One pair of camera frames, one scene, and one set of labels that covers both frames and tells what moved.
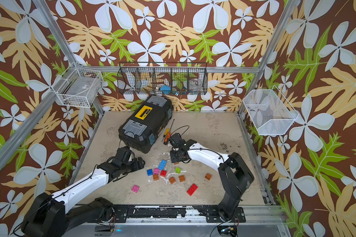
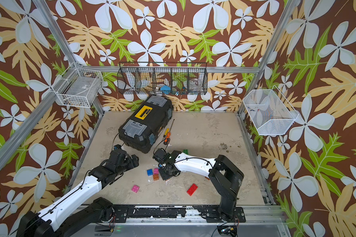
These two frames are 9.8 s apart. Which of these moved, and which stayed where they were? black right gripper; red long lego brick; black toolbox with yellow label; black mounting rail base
Moved: black right gripper
Stayed: black mounting rail base; black toolbox with yellow label; red long lego brick
